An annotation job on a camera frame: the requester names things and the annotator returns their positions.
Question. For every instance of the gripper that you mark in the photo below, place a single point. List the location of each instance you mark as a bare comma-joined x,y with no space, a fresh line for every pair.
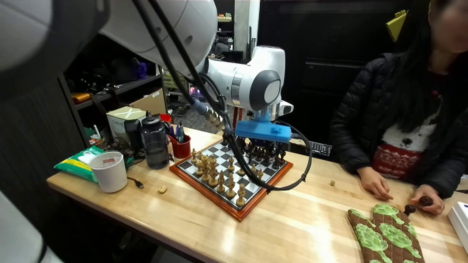
260,143

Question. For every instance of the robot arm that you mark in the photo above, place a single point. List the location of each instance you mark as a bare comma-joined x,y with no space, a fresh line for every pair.
252,82

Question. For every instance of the cluster of dark chess pieces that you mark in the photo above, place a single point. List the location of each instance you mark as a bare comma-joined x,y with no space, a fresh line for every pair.
268,157

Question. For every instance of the light wooden chess pawn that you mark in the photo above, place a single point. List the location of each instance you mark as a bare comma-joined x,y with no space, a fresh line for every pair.
231,165
253,168
212,162
240,171
260,174

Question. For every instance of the light wooden chess piece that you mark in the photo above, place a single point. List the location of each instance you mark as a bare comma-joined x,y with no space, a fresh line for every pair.
199,168
221,184
213,179
230,190
205,173
193,156
240,197

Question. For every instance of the wooden chess board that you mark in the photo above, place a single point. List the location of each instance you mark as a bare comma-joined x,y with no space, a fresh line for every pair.
219,204

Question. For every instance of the dark chess piece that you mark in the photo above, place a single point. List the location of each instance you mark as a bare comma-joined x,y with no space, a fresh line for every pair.
409,209
425,201

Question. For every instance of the black keyboard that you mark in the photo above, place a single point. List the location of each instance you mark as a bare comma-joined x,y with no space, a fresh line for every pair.
321,148

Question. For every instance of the red pen cup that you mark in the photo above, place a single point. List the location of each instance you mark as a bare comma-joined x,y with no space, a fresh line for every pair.
181,149

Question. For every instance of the bundle of pens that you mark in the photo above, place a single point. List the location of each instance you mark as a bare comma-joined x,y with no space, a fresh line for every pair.
179,132

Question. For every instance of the dark water bottle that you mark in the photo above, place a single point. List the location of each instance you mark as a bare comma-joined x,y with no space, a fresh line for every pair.
155,146

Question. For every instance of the person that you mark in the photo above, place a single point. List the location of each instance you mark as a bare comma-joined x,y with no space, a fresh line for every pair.
365,109

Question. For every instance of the brown cardboard box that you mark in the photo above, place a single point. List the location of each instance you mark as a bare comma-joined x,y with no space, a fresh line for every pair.
151,102

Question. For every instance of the purple toy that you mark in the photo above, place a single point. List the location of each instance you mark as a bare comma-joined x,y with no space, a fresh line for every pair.
142,71

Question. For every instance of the white cardboard box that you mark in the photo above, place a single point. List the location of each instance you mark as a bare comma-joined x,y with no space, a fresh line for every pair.
124,117

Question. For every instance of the dark shelf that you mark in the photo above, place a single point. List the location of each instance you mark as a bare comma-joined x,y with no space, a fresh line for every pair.
120,87

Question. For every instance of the white paper cup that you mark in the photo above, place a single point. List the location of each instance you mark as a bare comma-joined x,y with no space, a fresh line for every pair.
109,173

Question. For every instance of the brown green oven mitt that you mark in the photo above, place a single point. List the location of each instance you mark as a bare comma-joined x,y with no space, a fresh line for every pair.
387,237

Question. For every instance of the yellow object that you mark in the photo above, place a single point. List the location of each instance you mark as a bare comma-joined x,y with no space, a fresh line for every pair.
395,25

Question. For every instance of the orange object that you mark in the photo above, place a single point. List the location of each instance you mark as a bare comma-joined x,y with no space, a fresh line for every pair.
81,97

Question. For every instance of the green wipes packet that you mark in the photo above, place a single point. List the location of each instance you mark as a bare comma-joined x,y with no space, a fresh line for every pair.
75,164

